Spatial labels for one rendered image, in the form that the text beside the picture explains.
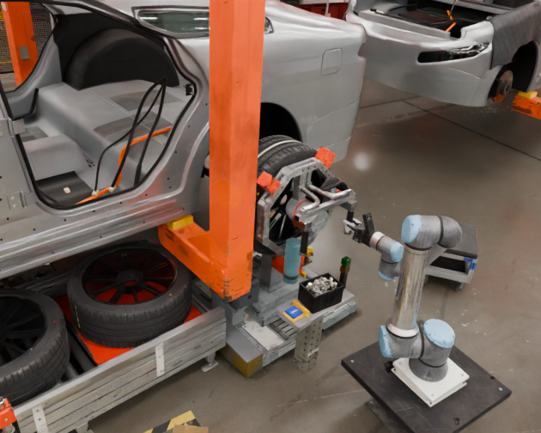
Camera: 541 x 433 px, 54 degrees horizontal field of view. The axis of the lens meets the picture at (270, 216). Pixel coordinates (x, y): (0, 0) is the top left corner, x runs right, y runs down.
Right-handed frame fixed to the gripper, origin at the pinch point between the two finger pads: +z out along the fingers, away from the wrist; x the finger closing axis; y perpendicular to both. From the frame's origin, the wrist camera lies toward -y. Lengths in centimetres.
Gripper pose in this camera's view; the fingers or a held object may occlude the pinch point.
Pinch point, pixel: (346, 219)
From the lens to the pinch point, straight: 293.8
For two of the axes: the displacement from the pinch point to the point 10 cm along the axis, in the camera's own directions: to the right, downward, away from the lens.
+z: -6.5, -4.3, 6.3
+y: -0.6, 8.5, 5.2
